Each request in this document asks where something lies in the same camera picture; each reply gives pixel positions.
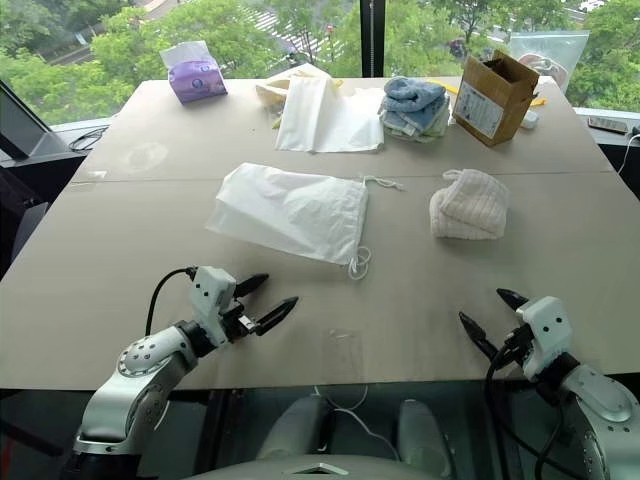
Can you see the grey rounded robot leg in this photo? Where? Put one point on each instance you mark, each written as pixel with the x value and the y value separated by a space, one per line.
pixel 422 432
pixel 295 427

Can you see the stack of blue towels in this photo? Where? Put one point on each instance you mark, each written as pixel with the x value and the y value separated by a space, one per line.
pixel 412 107

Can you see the cream folded towel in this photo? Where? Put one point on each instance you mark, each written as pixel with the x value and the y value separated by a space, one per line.
pixel 470 207

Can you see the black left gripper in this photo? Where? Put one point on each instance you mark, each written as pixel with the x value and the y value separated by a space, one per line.
pixel 236 322

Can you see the clear plastic zip bag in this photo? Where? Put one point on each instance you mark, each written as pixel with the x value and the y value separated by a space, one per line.
pixel 560 52

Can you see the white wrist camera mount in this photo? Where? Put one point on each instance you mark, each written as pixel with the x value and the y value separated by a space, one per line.
pixel 212 295
pixel 547 330

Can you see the dark window frame post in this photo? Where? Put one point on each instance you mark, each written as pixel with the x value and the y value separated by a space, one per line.
pixel 373 35

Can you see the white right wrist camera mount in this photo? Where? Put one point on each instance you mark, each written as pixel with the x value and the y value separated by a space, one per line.
pixel 547 330

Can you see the purple tissue pack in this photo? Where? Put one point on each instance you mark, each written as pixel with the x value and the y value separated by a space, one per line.
pixel 197 80

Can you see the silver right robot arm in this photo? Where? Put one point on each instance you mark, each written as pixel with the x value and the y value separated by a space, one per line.
pixel 595 405

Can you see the smartphone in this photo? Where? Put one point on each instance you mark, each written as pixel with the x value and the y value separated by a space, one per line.
pixel 607 124

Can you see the dark monitor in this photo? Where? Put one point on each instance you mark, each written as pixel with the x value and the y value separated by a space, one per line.
pixel 20 125

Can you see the brown cardboard box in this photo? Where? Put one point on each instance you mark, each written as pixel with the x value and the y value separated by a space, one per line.
pixel 492 105

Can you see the grey robot torso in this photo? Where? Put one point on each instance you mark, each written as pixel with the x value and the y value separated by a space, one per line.
pixel 320 467

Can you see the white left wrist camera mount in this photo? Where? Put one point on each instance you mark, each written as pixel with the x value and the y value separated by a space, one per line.
pixel 212 295

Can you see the stack of white bags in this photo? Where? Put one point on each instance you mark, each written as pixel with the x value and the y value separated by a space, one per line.
pixel 325 120

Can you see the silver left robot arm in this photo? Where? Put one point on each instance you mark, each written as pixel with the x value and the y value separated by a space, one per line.
pixel 135 380

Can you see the small white device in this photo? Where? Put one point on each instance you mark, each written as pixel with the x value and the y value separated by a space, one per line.
pixel 531 120

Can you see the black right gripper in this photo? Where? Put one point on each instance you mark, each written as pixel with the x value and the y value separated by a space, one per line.
pixel 517 347

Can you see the yellow strip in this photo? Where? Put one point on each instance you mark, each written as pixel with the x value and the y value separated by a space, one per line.
pixel 539 101

